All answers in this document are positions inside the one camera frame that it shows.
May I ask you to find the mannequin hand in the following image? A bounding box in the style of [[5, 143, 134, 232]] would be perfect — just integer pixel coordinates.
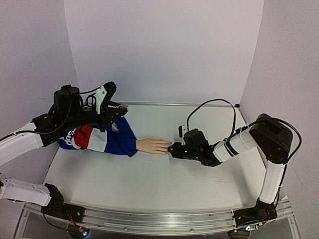
[[136, 138, 172, 154]]

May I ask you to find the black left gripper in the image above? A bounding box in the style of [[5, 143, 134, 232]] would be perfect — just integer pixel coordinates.
[[64, 101, 128, 132]]

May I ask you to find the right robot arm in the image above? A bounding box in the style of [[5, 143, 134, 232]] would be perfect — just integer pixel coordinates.
[[168, 114, 302, 231]]

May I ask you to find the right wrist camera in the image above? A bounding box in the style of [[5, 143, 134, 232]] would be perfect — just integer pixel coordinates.
[[178, 125, 188, 146]]

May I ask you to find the black left base cable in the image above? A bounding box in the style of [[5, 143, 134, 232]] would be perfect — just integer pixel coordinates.
[[38, 204, 80, 231]]

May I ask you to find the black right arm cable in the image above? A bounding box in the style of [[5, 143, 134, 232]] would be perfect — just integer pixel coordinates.
[[186, 99, 304, 165]]

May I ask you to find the aluminium front rail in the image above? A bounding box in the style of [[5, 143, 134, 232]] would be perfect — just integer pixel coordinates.
[[23, 203, 294, 235]]

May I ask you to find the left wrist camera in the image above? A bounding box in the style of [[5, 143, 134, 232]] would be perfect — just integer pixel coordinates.
[[94, 82, 117, 115]]

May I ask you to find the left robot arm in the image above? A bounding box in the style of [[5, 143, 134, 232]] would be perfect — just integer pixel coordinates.
[[0, 82, 127, 223]]

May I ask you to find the blue red white jacket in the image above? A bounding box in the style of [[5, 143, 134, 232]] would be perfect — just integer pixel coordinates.
[[57, 117, 138, 157]]

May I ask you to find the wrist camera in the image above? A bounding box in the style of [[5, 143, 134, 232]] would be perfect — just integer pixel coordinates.
[[178, 125, 188, 146], [94, 82, 117, 115]]

